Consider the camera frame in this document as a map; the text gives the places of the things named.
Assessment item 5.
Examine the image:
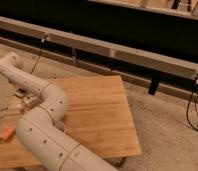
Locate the black cable left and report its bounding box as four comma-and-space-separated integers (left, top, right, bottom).
29, 34, 48, 75

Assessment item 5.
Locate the orange marker pen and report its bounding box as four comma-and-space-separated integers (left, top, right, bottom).
0, 127, 15, 143

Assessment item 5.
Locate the black cable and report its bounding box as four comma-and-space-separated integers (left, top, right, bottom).
29, 34, 48, 75
185, 73, 198, 168

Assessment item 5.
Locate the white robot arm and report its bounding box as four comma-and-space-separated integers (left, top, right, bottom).
0, 52, 118, 171

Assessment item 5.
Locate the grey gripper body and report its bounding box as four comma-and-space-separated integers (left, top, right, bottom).
15, 88, 39, 107

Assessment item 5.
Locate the black cable right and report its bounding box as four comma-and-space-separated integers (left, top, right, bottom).
185, 73, 198, 168

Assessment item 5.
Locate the wooden board table top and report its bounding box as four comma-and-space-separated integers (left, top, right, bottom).
0, 76, 142, 169

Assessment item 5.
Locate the grey metal rail frame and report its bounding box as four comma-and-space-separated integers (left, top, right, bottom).
0, 16, 198, 79

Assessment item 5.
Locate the black bracket on rail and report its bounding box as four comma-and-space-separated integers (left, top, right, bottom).
148, 78, 160, 95

